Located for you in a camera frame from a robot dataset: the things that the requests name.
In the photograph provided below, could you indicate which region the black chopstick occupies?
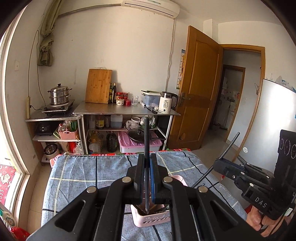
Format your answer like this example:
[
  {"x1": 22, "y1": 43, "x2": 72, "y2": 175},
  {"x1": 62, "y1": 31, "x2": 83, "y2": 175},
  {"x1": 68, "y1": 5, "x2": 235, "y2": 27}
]
[
  {"x1": 192, "y1": 132, "x2": 240, "y2": 188},
  {"x1": 144, "y1": 116, "x2": 150, "y2": 214}
]

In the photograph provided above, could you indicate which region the black kitchen knife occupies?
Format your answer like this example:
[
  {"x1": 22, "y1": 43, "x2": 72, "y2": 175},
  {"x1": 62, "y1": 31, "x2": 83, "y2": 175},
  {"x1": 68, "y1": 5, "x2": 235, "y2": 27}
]
[{"x1": 140, "y1": 102, "x2": 158, "y2": 114}]

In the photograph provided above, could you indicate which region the steel kitchen table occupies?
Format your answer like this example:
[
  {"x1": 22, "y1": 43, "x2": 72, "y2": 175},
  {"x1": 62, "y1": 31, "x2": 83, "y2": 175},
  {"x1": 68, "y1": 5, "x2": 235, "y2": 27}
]
[{"x1": 74, "y1": 102, "x2": 178, "y2": 155}]

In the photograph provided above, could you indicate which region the right hand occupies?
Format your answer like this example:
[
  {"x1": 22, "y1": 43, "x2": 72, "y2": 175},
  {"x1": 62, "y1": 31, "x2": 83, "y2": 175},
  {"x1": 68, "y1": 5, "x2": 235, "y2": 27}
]
[{"x1": 246, "y1": 206, "x2": 293, "y2": 238}]

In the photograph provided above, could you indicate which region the pink utensil caddy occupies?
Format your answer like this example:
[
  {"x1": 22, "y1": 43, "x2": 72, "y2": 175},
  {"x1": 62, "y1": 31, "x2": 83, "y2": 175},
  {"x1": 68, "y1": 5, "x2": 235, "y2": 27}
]
[{"x1": 129, "y1": 174, "x2": 188, "y2": 228}]

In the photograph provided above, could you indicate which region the black frying pan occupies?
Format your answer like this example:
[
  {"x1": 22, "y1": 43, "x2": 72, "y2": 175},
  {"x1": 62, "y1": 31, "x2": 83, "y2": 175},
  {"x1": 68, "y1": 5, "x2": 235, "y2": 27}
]
[{"x1": 127, "y1": 128, "x2": 164, "y2": 144}]

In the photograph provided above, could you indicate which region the cooking oil bottle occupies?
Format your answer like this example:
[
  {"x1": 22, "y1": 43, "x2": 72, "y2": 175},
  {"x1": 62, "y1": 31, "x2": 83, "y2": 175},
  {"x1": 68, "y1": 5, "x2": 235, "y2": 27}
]
[{"x1": 88, "y1": 131, "x2": 103, "y2": 154}]

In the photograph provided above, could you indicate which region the white jerrycan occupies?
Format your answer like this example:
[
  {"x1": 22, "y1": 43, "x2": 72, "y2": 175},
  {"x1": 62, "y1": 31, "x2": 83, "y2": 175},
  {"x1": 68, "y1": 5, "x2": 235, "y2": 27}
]
[{"x1": 110, "y1": 114, "x2": 123, "y2": 128}]

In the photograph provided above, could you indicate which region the blue plaid tablecloth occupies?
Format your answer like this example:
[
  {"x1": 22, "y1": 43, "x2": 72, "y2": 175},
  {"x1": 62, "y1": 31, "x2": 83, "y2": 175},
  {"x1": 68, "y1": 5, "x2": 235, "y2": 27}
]
[{"x1": 41, "y1": 150, "x2": 248, "y2": 241}]

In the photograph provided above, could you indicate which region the white electric kettle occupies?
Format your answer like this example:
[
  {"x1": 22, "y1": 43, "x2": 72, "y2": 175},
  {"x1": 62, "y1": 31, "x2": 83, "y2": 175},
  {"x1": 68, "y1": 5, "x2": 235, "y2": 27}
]
[{"x1": 159, "y1": 91, "x2": 178, "y2": 113}]

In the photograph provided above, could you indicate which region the glass cup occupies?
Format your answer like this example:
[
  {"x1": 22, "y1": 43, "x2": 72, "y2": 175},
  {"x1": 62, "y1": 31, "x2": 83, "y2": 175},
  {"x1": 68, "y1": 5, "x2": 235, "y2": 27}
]
[{"x1": 132, "y1": 95, "x2": 138, "y2": 106}]

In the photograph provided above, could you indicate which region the pink basket on shelf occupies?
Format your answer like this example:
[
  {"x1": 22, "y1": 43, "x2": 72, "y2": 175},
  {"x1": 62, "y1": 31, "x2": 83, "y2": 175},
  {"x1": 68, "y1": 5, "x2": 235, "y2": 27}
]
[{"x1": 58, "y1": 124, "x2": 80, "y2": 141}]

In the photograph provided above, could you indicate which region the clear plastic container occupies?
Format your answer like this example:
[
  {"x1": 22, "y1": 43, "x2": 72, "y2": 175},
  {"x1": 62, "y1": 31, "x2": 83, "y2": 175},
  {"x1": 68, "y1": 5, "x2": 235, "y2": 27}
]
[{"x1": 141, "y1": 90, "x2": 161, "y2": 108}]

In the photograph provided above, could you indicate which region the dark sauce bottle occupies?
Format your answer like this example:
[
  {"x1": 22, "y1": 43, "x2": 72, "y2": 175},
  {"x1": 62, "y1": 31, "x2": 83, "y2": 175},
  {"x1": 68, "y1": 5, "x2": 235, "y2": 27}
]
[{"x1": 111, "y1": 82, "x2": 116, "y2": 103}]

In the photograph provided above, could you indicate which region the red lidded jar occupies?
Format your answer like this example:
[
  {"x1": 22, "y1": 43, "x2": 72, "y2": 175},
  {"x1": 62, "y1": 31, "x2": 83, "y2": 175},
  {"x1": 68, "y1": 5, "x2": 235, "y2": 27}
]
[{"x1": 115, "y1": 92, "x2": 125, "y2": 106}]

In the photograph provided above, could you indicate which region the white refrigerator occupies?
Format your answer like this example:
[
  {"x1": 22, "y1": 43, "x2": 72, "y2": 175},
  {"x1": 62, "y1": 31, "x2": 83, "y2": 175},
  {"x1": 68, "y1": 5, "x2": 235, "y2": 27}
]
[{"x1": 239, "y1": 79, "x2": 295, "y2": 172}]

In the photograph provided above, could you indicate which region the induction cooktop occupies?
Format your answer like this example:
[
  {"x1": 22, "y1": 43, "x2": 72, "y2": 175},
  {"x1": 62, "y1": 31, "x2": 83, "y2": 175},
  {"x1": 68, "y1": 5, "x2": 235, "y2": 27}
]
[{"x1": 42, "y1": 99, "x2": 75, "y2": 114}]

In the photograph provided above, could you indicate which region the bamboo cutting board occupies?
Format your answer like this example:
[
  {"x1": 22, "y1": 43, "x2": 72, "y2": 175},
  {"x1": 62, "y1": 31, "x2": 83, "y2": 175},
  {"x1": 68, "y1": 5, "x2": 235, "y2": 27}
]
[{"x1": 85, "y1": 69, "x2": 112, "y2": 104}]

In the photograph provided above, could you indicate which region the stainless steel steamer pot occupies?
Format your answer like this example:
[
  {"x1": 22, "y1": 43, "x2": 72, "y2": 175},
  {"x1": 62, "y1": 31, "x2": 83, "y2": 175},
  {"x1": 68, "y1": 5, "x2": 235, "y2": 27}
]
[{"x1": 48, "y1": 83, "x2": 72, "y2": 105}]

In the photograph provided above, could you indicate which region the wooden door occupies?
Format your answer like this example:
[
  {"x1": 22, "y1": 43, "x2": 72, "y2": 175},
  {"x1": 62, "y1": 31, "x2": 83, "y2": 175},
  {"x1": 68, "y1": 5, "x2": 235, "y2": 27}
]
[{"x1": 167, "y1": 26, "x2": 223, "y2": 150}]

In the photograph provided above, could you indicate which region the hanging olive curtain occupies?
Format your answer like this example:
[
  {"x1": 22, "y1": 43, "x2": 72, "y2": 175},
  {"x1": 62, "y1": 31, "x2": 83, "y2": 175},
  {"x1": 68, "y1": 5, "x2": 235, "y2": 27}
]
[{"x1": 38, "y1": 0, "x2": 64, "y2": 66}]

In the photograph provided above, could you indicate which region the white air conditioner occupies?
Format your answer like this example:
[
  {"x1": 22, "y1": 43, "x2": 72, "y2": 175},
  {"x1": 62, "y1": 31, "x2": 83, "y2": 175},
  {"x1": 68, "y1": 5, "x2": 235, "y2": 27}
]
[{"x1": 121, "y1": 0, "x2": 180, "y2": 19}]

